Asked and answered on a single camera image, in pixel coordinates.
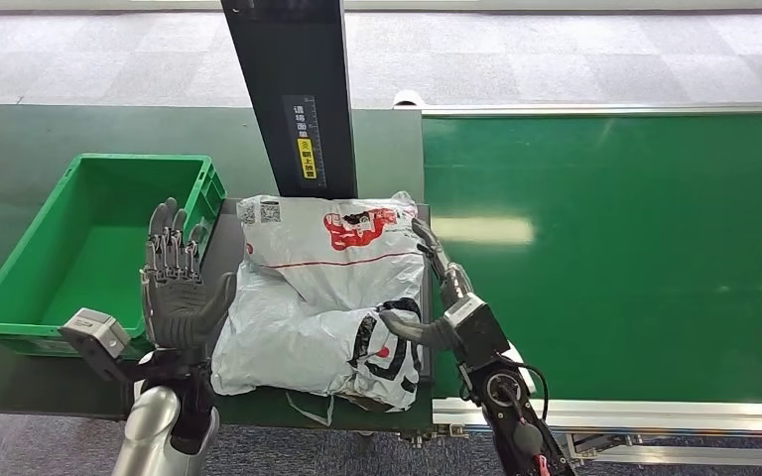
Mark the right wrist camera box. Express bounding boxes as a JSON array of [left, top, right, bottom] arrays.
[[443, 293, 512, 371]]

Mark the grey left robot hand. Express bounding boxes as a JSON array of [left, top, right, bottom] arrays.
[[139, 196, 238, 353]]

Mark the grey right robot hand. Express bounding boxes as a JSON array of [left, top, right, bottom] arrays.
[[380, 218, 475, 351]]

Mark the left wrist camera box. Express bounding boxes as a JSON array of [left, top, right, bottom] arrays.
[[59, 306, 134, 384]]

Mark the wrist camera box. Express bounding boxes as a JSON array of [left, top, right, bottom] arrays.
[[59, 306, 134, 384], [443, 293, 512, 371]]

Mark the green plastic basket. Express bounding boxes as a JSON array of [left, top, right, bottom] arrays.
[[0, 153, 228, 359]]

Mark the silver conveyor frame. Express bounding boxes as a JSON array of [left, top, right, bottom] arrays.
[[392, 90, 762, 469]]

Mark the grey plastic courier package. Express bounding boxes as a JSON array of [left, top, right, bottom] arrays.
[[210, 191, 429, 427]]

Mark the green conveyor belt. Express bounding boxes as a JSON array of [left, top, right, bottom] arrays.
[[422, 113, 762, 406]]

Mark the black scale post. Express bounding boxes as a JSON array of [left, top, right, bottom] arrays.
[[219, 0, 360, 201]]

